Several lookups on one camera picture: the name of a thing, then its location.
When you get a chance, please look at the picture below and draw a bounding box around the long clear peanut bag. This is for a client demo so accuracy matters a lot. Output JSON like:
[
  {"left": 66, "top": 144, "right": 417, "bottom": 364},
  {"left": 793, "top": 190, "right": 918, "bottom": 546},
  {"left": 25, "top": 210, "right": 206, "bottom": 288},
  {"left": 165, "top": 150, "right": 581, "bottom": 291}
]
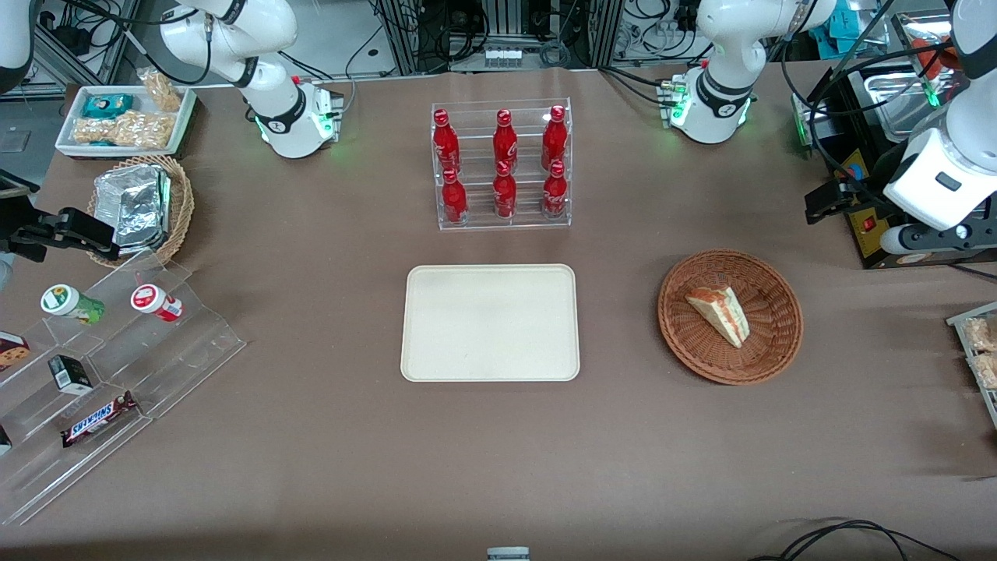
[{"left": 74, "top": 111, "right": 173, "bottom": 150}]

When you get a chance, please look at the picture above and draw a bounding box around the small black carton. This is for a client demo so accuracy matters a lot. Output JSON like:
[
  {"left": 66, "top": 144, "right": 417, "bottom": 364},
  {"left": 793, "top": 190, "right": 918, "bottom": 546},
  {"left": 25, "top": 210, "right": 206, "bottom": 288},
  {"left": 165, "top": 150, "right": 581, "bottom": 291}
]
[{"left": 48, "top": 355, "right": 94, "bottom": 394}]

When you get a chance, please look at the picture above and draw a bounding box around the Snickers chocolate bar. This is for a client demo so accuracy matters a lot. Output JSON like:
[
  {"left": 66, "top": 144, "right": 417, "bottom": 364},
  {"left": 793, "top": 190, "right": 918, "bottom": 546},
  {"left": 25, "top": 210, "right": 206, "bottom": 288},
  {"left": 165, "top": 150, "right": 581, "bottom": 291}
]
[{"left": 61, "top": 391, "right": 138, "bottom": 448}]

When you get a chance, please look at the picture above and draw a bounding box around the clear acrylic bottle rack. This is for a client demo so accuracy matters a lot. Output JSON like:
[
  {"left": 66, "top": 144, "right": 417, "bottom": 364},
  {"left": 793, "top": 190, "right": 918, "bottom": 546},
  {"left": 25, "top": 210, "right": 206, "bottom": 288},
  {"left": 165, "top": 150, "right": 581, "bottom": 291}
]
[{"left": 431, "top": 97, "right": 573, "bottom": 231}]

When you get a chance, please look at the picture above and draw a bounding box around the white wire rack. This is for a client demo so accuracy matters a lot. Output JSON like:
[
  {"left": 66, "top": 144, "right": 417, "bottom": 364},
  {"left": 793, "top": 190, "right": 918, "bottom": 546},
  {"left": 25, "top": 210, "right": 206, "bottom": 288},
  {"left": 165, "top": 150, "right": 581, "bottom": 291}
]
[{"left": 946, "top": 302, "right": 997, "bottom": 429}]

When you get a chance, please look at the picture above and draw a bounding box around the red cola bottle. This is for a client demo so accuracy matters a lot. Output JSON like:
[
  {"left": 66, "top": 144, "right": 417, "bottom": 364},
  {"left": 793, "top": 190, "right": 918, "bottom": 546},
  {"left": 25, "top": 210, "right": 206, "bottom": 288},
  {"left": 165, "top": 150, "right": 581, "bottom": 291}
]
[
  {"left": 432, "top": 109, "right": 460, "bottom": 174},
  {"left": 541, "top": 105, "right": 569, "bottom": 171},
  {"left": 442, "top": 168, "right": 468, "bottom": 225},
  {"left": 493, "top": 161, "right": 518, "bottom": 219},
  {"left": 492, "top": 109, "right": 519, "bottom": 174},
  {"left": 543, "top": 160, "right": 569, "bottom": 219}
]

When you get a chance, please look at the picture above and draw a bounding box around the light tan wicker basket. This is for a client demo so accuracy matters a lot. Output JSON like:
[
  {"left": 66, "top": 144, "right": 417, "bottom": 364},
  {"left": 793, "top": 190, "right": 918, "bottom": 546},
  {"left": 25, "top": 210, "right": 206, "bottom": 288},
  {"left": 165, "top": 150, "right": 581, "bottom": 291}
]
[{"left": 87, "top": 154, "right": 196, "bottom": 268}]

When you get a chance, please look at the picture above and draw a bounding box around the cream rectangular tray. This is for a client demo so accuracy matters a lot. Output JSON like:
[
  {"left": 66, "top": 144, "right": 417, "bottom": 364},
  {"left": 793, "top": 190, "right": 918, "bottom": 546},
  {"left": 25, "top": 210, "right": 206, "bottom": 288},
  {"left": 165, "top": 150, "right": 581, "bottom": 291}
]
[{"left": 400, "top": 264, "right": 581, "bottom": 383}]

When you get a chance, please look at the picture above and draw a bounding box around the aluminium foil container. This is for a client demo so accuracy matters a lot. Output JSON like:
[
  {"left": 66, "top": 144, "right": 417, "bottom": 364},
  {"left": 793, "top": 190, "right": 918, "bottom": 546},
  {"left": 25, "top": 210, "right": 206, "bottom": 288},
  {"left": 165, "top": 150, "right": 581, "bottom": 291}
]
[{"left": 93, "top": 165, "right": 172, "bottom": 250}]

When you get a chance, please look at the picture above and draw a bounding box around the red lidded cup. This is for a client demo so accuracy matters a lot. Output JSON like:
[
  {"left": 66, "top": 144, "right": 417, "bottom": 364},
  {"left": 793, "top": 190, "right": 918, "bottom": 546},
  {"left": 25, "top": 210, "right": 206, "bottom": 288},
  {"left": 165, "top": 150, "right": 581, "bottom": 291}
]
[{"left": 130, "top": 284, "right": 185, "bottom": 322}]

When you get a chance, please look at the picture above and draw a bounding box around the black floor cable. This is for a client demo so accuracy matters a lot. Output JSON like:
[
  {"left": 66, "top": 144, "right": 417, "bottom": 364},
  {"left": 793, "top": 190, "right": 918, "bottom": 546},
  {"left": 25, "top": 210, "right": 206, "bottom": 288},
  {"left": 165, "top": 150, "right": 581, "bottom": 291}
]
[{"left": 748, "top": 518, "right": 963, "bottom": 561}]

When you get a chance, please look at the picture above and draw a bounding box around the black food warmer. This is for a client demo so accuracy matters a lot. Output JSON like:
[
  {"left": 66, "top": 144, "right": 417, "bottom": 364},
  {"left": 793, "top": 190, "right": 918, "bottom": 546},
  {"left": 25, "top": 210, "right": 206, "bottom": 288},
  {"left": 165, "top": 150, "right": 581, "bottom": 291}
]
[{"left": 791, "top": 12, "right": 997, "bottom": 270}]

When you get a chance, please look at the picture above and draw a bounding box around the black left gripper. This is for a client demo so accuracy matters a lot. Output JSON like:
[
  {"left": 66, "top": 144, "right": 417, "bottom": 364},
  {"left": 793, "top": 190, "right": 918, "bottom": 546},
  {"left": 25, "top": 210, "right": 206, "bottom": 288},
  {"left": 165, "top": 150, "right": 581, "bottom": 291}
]
[{"left": 805, "top": 179, "right": 886, "bottom": 226}]

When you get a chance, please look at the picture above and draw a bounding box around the clear acrylic stepped stand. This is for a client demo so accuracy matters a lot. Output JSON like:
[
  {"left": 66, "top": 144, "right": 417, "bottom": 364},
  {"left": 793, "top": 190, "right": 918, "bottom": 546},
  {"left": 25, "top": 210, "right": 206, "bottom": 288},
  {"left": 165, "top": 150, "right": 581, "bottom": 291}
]
[{"left": 0, "top": 249, "right": 248, "bottom": 527}]

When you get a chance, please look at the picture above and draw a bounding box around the small metal warmer pan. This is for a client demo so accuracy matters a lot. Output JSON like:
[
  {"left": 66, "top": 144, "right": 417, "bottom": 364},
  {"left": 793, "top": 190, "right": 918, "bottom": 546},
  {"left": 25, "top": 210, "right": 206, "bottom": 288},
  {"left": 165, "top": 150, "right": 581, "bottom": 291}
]
[{"left": 863, "top": 70, "right": 947, "bottom": 143}]

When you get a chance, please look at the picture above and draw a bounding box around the triangular sandwich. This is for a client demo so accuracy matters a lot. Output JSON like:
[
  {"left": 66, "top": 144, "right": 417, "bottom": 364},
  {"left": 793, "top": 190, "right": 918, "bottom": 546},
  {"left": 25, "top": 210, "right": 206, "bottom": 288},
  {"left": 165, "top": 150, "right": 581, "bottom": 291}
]
[{"left": 684, "top": 286, "right": 751, "bottom": 349}]

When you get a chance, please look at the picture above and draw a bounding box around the brown round wicker basket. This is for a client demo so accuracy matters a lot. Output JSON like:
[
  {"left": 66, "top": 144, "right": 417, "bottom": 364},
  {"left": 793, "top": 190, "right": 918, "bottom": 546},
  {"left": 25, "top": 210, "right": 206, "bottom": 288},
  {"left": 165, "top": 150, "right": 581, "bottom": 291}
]
[{"left": 657, "top": 249, "right": 804, "bottom": 386}]

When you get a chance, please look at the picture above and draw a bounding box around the brown cookie box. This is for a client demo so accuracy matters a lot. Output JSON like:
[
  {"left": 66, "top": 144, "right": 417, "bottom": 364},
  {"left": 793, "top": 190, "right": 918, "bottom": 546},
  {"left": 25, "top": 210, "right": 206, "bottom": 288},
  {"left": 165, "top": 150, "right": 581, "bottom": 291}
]
[{"left": 0, "top": 331, "right": 32, "bottom": 373}]

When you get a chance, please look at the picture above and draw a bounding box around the small clear peanut bag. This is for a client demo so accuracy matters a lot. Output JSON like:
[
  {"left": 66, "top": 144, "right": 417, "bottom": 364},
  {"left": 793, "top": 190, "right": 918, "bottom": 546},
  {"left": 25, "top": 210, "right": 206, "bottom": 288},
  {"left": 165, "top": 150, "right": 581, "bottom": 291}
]
[{"left": 139, "top": 69, "right": 182, "bottom": 112}]

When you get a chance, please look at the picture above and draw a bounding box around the white snack tray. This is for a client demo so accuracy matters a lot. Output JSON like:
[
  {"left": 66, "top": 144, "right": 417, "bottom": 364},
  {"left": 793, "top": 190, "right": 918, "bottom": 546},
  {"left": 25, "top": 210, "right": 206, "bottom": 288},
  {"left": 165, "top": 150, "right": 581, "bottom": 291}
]
[{"left": 55, "top": 84, "right": 197, "bottom": 159}]

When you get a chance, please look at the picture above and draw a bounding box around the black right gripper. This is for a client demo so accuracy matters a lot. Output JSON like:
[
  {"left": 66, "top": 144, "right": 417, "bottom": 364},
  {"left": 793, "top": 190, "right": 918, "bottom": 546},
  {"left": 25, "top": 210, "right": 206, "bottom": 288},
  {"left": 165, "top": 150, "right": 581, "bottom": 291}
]
[{"left": 0, "top": 207, "right": 122, "bottom": 263}]

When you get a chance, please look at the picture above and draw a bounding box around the green lidded cup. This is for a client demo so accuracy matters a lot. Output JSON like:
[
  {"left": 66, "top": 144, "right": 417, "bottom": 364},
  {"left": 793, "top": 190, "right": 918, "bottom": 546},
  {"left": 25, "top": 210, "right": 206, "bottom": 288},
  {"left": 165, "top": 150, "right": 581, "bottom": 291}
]
[{"left": 41, "top": 284, "right": 106, "bottom": 326}]

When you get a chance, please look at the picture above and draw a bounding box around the teal snack packet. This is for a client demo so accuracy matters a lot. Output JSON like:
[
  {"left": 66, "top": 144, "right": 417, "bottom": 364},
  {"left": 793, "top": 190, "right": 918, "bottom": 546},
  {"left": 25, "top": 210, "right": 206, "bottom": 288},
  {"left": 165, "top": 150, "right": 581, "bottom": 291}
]
[{"left": 82, "top": 93, "right": 135, "bottom": 119}]

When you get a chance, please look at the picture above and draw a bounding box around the teal box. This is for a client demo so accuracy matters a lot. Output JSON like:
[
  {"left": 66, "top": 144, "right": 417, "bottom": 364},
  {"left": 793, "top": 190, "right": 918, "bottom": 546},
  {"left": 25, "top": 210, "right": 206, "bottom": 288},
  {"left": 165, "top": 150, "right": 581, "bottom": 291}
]
[{"left": 818, "top": 0, "right": 883, "bottom": 44}]

